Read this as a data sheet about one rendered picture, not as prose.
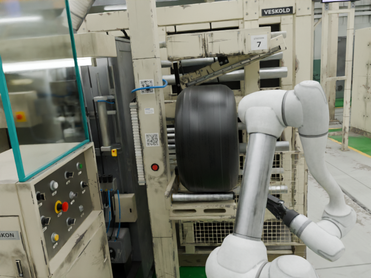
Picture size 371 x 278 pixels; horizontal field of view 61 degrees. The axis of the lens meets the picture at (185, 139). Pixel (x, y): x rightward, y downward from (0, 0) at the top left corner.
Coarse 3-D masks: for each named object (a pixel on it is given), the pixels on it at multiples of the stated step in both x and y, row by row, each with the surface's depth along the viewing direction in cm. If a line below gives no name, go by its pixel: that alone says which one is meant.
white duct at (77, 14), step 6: (72, 0) 187; (78, 0) 186; (84, 0) 187; (90, 0) 189; (72, 6) 187; (78, 6) 188; (84, 6) 189; (72, 12) 188; (78, 12) 190; (84, 12) 193; (72, 18) 190; (78, 18) 192; (72, 24) 192; (78, 24) 196
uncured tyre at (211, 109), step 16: (192, 96) 159; (208, 96) 157; (224, 96) 157; (176, 112) 158; (192, 112) 153; (208, 112) 152; (224, 112) 151; (176, 128) 155; (192, 128) 150; (208, 128) 149; (224, 128) 148; (176, 144) 154; (192, 144) 150; (208, 144) 149; (224, 144) 148; (192, 160) 151; (208, 160) 151; (224, 160) 150; (192, 176) 156; (208, 176) 155; (224, 176) 154; (208, 192) 171
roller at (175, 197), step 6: (216, 192) 171; (222, 192) 171; (228, 192) 170; (174, 198) 172; (180, 198) 172; (186, 198) 171; (192, 198) 171; (198, 198) 171; (204, 198) 170; (210, 198) 170; (216, 198) 169; (222, 198) 169; (228, 198) 169; (234, 198) 169
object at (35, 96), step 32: (0, 0) 99; (32, 0) 116; (64, 0) 140; (0, 32) 98; (32, 32) 115; (64, 32) 139; (0, 64) 96; (32, 64) 114; (64, 64) 137; (32, 96) 113; (64, 96) 136; (32, 128) 112; (64, 128) 135; (32, 160) 111
